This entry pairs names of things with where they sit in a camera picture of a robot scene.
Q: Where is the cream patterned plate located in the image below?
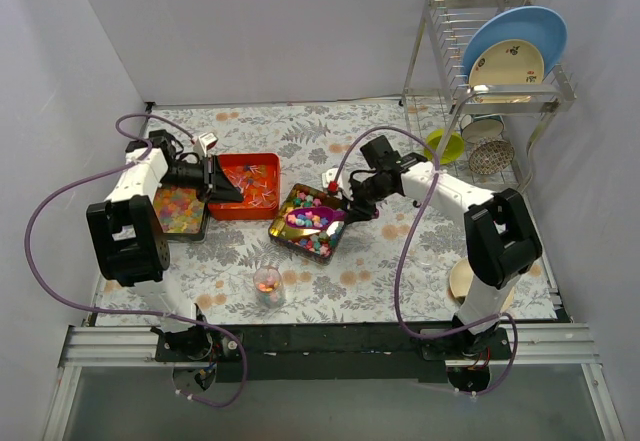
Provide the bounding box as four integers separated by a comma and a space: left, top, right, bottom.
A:
469, 39, 545, 88

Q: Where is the green bowl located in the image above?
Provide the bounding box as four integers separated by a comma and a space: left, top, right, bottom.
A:
423, 128, 466, 166

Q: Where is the blue plate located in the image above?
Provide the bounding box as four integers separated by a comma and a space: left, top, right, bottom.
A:
462, 6, 568, 76

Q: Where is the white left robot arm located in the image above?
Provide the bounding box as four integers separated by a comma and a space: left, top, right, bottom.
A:
86, 130, 244, 361

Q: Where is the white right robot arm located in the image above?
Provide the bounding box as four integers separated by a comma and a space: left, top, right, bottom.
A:
343, 135, 543, 359

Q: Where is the purple plastic scoop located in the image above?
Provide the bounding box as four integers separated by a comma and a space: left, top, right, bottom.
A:
284, 206, 346, 230

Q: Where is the tin of opaque star candies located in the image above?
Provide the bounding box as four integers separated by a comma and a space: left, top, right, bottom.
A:
268, 183, 345, 265

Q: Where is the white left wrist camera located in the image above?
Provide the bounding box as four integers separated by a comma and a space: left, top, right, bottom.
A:
191, 132, 218, 157

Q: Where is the mosaic patterned bowl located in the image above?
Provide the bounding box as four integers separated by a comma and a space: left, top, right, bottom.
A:
468, 138, 515, 175

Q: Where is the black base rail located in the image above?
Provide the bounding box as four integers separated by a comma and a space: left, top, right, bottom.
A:
151, 323, 512, 383

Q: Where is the white blue rimmed bowl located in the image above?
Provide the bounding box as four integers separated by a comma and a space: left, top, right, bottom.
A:
460, 114, 504, 144

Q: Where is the metal dish rack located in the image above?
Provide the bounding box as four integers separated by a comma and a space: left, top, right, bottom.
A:
411, 0, 576, 192

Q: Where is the orange tray of lollipops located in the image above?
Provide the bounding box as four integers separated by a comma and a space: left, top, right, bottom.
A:
208, 153, 280, 221

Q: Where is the clear glass jar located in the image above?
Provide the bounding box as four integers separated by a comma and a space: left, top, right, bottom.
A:
253, 266, 286, 308

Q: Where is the floral table mat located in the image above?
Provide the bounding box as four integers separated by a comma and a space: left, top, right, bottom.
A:
94, 102, 559, 327

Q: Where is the small cream plate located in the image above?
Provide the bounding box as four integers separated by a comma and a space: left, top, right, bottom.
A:
448, 257, 515, 312

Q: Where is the tin of translucent star candies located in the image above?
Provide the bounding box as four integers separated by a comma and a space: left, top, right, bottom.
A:
153, 187, 209, 242

